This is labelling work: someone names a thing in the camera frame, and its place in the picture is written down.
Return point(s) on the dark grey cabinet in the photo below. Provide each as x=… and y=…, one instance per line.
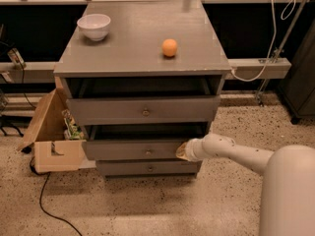
x=297, y=89

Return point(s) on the white bowl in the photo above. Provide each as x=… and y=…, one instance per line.
x=94, y=26

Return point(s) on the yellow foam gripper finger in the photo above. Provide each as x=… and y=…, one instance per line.
x=181, y=152

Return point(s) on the grey bottom drawer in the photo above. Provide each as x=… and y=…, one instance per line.
x=146, y=167

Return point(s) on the green snack bag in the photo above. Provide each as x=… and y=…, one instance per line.
x=72, y=131

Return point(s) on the metal rod stand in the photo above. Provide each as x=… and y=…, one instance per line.
x=272, y=59

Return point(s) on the grey drawer cabinet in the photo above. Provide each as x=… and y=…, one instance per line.
x=129, y=61

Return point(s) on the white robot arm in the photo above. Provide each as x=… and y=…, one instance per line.
x=288, y=189

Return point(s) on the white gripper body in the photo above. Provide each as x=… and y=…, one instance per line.
x=194, y=150

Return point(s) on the grey drawer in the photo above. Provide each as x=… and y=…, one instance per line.
x=141, y=141
x=143, y=110
x=146, y=167

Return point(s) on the orange fruit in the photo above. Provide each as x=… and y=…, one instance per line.
x=169, y=47

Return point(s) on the grey top drawer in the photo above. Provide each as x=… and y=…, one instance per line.
x=143, y=110

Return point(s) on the cardboard box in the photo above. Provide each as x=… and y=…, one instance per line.
x=45, y=135

